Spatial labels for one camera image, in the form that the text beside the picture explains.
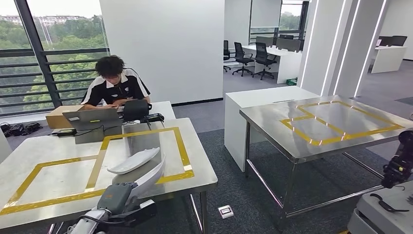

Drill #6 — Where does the white curved plastic part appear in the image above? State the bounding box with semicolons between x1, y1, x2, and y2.
107;147;161;176
129;152;166;199

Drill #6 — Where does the grey lift stand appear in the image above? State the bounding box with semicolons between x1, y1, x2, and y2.
347;180;413;234

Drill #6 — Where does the black office chair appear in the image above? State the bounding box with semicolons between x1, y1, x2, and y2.
223;39;232;73
253;42;278;81
232;42;255;78

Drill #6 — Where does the person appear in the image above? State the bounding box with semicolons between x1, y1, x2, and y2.
80;55;151;111

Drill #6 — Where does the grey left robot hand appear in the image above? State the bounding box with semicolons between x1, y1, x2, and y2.
96;182;139;216

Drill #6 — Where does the cardboard box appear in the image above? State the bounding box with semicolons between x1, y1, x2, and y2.
45;105;85;130

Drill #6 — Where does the grey desk partition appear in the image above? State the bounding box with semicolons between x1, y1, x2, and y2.
256;36;302;52

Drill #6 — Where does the black remote controller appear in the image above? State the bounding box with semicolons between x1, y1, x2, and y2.
140;113;165;123

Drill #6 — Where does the black window railing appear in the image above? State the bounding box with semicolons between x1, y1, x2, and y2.
0;0;111;117

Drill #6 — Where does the white office desk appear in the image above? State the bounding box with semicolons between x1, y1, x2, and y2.
242;44;303;85
371;45;408;74

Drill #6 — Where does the steel workbench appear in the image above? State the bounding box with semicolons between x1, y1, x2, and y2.
0;117;218;234

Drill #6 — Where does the black hooked tool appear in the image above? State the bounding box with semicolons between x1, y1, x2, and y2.
370;193;411;213

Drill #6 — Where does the black power adapter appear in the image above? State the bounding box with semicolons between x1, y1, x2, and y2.
51;128;77;137

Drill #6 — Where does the black bag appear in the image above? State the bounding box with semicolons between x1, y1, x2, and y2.
122;99;153;123

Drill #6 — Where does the grey laptop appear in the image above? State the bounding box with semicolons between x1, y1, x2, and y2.
62;108;123;132

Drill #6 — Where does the floor socket plate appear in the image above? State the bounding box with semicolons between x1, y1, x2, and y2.
218;205;235;219

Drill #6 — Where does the black chargers pile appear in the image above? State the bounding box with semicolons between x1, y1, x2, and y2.
0;122;43;138

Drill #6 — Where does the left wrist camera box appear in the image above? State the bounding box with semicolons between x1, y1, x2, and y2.
108;199;158;227

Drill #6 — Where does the steel table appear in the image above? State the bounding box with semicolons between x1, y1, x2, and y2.
239;94;413;234

